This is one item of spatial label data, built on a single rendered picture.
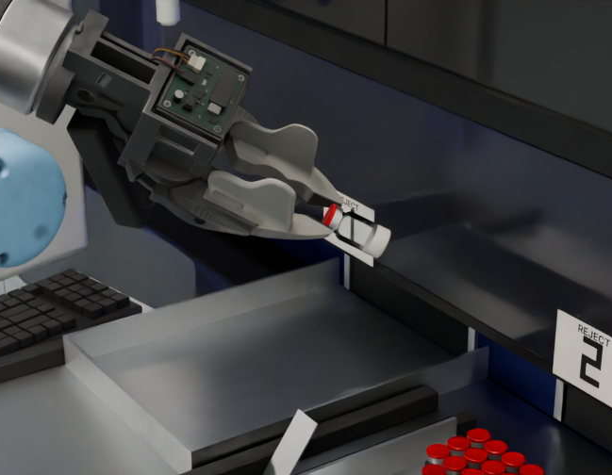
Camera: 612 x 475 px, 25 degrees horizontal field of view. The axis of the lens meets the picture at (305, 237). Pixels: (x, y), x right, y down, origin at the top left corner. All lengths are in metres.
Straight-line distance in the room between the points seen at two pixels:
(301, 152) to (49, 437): 0.48
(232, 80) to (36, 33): 0.13
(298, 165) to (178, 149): 0.10
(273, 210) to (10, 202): 0.21
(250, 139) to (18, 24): 0.18
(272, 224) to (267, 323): 0.56
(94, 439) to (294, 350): 0.25
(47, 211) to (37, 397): 0.59
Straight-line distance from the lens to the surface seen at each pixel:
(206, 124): 0.88
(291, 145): 0.94
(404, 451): 1.23
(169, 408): 1.33
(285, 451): 1.21
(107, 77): 0.89
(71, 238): 1.84
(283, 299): 1.53
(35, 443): 1.30
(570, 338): 1.16
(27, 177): 0.78
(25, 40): 0.90
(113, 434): 1.30
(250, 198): 0.92
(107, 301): 1.66
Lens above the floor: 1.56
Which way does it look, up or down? 24 degrees down
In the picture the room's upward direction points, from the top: straight up
